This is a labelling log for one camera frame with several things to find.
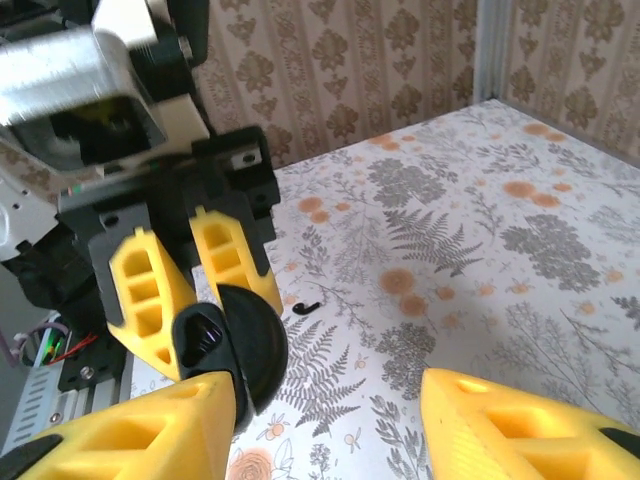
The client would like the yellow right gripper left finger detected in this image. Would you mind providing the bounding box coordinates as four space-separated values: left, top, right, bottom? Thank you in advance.
0 370 237 480

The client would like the grey slotted cable duct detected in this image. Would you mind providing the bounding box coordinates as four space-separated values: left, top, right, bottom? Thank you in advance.
7 364 64 454

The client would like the short purple base cable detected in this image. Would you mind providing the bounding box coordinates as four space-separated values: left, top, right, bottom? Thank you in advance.
0 329 22 370

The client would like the black earbud charging case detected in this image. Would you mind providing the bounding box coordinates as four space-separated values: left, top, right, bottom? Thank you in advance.
171 283 290 437

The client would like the long aluminium base rail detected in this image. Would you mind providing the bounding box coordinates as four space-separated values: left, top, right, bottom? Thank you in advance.
49 349 136 431

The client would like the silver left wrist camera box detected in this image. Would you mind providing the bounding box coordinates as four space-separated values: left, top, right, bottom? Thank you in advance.
0 0 211 174

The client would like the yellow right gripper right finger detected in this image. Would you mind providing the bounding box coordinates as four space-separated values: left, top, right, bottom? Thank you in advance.
419 366 640 480

